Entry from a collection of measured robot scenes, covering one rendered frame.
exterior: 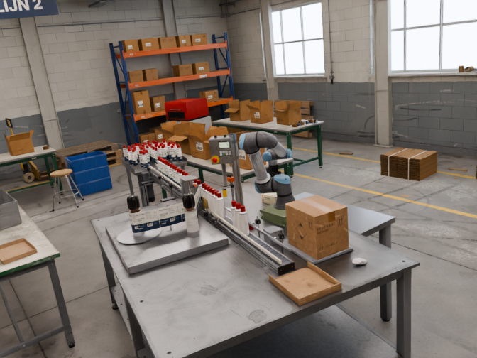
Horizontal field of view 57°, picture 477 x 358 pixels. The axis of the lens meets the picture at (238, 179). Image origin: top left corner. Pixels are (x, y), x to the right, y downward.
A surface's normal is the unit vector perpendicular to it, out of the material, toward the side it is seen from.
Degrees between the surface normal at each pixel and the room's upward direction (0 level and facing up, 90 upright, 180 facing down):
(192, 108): 90
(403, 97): 90
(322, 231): 90
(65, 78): 90
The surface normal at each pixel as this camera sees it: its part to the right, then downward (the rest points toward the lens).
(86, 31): 0.58, 0.17
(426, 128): -0.81, 0.25
